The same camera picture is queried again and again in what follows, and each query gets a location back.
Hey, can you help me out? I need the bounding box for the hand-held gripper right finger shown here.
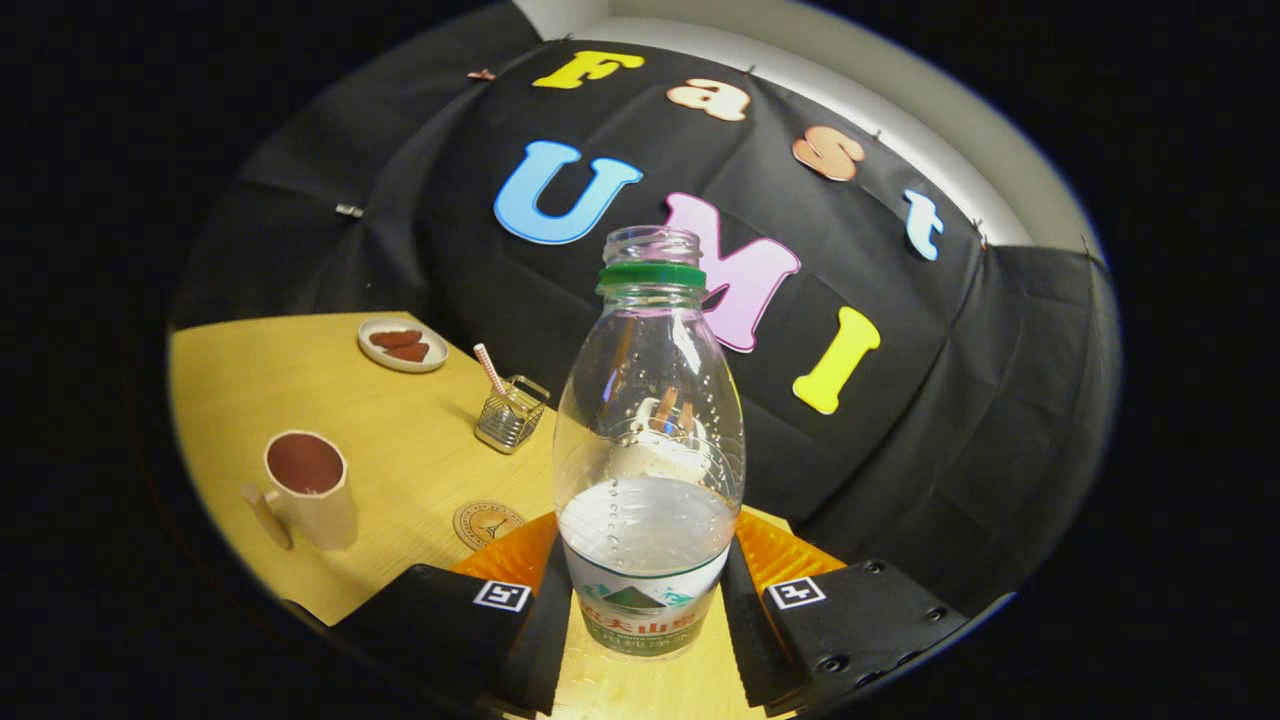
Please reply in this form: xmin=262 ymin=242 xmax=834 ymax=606
xmin=722 ymin=508 xmax=971 ymax=717

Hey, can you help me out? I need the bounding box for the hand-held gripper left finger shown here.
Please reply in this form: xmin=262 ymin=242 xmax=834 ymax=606
xmin=330 ymin=512 xmax=573 ymax=717

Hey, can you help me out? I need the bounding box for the round cork coaster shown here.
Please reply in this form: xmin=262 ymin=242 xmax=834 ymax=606
xmin=452 ymin=500 xmax=528 ymax=553

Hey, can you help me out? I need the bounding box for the beige cup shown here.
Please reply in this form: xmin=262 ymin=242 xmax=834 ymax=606
xmin=240 ymin=430 xmax=359 ymax=551

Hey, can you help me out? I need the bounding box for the clear plastic bottle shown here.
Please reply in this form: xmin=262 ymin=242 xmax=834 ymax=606
xmin=552 ymin=225 xmax=747 ymax=661

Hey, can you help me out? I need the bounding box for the wooden table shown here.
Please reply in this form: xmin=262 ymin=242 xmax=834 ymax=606
xmin=168 ymin=312 xmax=801 ymax=720

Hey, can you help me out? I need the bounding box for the black backdrop cloth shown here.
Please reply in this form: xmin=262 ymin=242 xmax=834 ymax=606
xmin=170 ymin=5 xmax=1121 ymax=616

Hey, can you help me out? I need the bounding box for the striped straw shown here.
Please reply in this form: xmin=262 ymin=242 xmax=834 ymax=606
xmin=473 ymin=343 xmax=509 ymax=401

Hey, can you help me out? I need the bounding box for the white round plate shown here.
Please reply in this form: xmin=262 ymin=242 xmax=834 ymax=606
xmin=357 ymin=317 xmax=450 ymax=374

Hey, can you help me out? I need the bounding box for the wire mesh holder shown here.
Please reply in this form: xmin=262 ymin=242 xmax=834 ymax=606
xmin=474 ymin=375 xmax=551 ymax=455

